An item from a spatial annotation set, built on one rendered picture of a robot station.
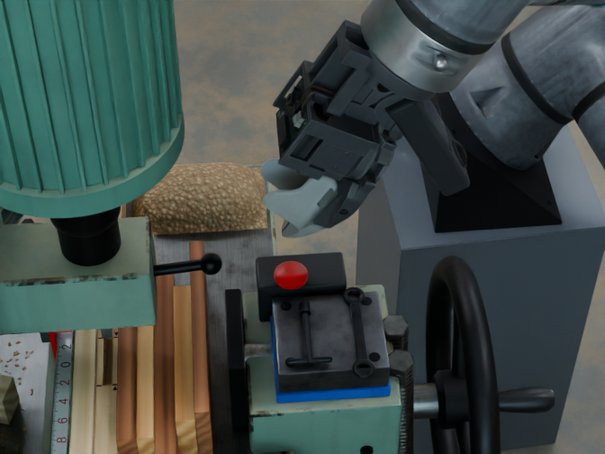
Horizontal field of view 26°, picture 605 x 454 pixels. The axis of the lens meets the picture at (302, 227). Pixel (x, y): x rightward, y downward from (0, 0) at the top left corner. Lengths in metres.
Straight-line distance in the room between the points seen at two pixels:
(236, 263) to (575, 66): 0.62
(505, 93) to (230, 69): 1.24
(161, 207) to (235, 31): 1.70
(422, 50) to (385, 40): 0.03
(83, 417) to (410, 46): 0.45
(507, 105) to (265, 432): 0.76
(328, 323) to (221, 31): 1.93
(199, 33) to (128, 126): 2.10
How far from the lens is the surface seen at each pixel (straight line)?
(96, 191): 0.96
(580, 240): 1.89
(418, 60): 0.95
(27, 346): 1.42
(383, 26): 0.95
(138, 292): 1.12
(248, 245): 1.35
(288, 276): 1.16
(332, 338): 1.14
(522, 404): 1.23
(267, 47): 2.99
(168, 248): 1.35
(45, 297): 1.13
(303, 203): 1.07
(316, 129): 0.99
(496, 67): 1.80
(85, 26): 0.87
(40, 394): 1.38
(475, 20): 0.93
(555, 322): 2.03
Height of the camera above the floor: 1.90
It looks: 47 degrees down
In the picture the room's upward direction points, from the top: straight up
